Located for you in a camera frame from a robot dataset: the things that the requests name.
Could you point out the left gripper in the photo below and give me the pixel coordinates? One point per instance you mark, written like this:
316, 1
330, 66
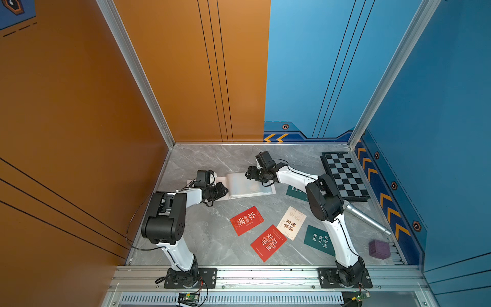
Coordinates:
221, 191

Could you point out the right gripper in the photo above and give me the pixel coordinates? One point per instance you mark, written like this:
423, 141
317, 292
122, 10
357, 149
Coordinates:
250, 173

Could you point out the pink photo album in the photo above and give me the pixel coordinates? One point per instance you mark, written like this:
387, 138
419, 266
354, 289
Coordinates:
240, 187

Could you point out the red card white characters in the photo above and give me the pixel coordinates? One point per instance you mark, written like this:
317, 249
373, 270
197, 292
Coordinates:
246, 221

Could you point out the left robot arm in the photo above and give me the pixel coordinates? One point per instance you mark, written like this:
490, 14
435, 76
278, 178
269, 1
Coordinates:
164, 225

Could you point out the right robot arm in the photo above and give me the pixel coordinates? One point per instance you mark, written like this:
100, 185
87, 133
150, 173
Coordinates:
326, 205

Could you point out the green card upper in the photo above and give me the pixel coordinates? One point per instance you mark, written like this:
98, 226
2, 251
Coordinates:
296, 193

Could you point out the green card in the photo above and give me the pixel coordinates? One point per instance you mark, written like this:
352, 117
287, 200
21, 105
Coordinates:
296, 193
319, 239

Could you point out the cream card red characters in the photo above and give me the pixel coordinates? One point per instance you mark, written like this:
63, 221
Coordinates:
291, 223

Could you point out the black white chessboard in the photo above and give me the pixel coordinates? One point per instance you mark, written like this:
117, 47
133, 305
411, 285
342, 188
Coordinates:
346, 176

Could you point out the green card lower right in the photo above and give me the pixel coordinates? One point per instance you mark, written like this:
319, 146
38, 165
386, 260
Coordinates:
319, 239

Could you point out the silver microphone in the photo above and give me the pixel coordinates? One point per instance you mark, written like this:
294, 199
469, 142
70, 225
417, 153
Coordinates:
366, 219

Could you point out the left green circuit board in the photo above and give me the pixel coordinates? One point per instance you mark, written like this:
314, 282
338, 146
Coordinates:
191, 299

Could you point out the green circuit board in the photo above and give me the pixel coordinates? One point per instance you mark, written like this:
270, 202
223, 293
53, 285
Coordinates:
360, 298
191, 299

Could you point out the purple cube box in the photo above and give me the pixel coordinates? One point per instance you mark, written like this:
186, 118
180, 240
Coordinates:
379, 249

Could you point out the right green circuit board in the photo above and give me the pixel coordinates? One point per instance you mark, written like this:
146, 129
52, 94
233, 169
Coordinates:
360, 298

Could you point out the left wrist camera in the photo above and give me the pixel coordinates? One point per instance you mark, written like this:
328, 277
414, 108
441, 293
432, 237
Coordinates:
205, 178

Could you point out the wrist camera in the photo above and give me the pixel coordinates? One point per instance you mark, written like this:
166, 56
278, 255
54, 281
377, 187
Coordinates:
265, 161
205, 178

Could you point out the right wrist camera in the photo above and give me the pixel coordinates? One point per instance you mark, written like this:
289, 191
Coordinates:
265, 161

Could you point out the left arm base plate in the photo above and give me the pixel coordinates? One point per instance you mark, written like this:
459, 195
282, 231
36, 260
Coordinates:
191, 279

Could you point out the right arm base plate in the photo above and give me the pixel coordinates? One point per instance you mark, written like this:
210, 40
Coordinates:
329, 279

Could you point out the aluminium front rail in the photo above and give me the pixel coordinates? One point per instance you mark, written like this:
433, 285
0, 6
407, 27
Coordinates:
270, 278

